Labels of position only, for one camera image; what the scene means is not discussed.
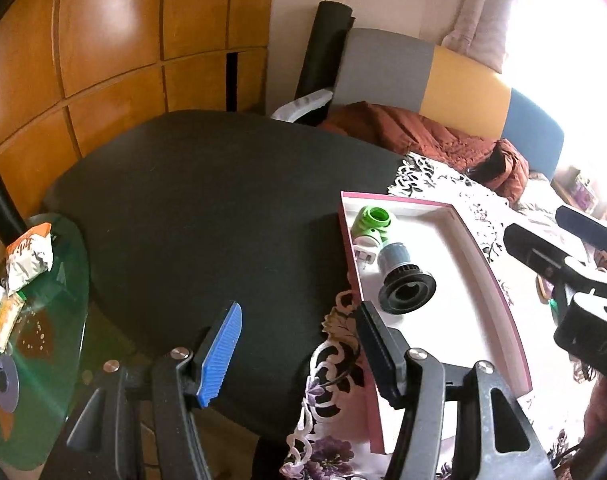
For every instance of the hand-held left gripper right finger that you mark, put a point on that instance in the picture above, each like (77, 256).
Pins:
(378, 355)

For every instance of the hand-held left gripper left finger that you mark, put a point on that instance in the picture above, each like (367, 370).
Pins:
(218, 355)

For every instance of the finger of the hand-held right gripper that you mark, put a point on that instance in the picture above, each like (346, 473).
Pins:
(543, 252)
(588, 232)

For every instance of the pink cardboard box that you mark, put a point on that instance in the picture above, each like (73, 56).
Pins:
(458, 280)

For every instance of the purple tin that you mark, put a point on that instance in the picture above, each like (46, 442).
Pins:
(583, 190)

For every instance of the pale bed quilt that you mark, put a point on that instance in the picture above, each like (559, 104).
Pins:
(538, 195)

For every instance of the grey and black cylinder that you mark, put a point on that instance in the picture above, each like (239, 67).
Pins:
(406, 292)

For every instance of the white plug adapter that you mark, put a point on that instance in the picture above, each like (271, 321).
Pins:
(366, 255)

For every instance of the floral lace tablecloth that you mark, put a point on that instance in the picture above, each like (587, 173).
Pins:
(323, 440)

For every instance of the green plug-in device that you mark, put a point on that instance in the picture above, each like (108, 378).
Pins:
(368, 222)

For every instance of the green glass side table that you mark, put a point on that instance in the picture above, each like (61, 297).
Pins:
(58, 310)

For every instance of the window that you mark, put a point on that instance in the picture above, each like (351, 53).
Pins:
(573, 60)

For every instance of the rust red blanket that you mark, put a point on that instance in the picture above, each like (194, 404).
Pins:
(413, 130)

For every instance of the grey yellow blue headboard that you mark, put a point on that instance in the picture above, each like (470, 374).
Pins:
(463, 85)

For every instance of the grey tape roll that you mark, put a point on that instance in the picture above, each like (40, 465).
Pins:
(11, 385)

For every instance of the white and orange snack packet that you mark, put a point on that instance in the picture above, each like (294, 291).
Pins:
(28, 260)

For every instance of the yellow packet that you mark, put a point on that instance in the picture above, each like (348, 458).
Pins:
(6, 317)

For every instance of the pale patterned curtain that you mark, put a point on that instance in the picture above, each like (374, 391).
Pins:
(483, 5)

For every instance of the white bag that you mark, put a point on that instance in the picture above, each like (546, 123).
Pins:
(303, 105)

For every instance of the black rolled mat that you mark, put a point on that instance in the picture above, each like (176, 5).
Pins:
(323, 50)

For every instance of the wooden wardrobe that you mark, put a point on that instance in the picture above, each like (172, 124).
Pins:
(108, 35)

